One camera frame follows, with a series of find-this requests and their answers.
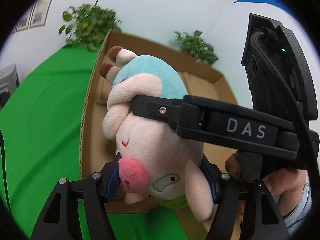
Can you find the light blue sleeve forearm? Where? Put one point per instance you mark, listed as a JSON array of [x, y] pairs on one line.
[[297, 216]]

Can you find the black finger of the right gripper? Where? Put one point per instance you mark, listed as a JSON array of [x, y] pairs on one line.
[[164, 110]]

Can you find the potted green plant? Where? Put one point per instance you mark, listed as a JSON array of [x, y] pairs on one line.
[[194, 45], [87, 25]]

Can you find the framed wall certificates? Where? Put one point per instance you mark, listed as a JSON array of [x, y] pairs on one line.
[[35, 16]]

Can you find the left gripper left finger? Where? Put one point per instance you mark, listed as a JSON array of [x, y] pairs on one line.
[[59, 217]]

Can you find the grey plastic stool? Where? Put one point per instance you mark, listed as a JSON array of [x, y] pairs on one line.
[[9, 83]]

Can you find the pink pig plush toy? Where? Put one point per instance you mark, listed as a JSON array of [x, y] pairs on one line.
[[154, 161]]

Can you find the left potted green plant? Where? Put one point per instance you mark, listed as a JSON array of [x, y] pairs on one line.
[[87, 25]]

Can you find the green table cloth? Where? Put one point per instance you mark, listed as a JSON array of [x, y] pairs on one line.
[[41, 130]]

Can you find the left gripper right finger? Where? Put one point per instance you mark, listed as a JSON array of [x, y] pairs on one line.
[[262, 219]]

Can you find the person's right hand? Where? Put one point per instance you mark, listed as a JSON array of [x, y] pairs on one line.
[[286, 183]]

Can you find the right potted green plant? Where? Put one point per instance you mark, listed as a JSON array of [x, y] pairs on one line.
[[194, 45]]

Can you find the open cardboard box tray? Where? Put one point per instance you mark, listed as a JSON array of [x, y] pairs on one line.
[[96, 150]]

